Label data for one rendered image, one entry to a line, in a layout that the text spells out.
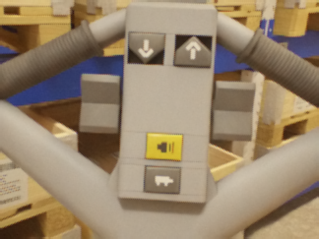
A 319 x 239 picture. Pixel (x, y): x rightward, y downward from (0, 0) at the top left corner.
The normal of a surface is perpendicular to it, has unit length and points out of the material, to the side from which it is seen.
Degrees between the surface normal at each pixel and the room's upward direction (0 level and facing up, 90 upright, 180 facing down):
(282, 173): 68
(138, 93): 74
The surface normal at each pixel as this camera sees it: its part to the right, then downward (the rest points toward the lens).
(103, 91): -0.05, 0.35
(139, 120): -0.04, 0.06
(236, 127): -0.01, -0.23
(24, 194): 0.65, 0.28
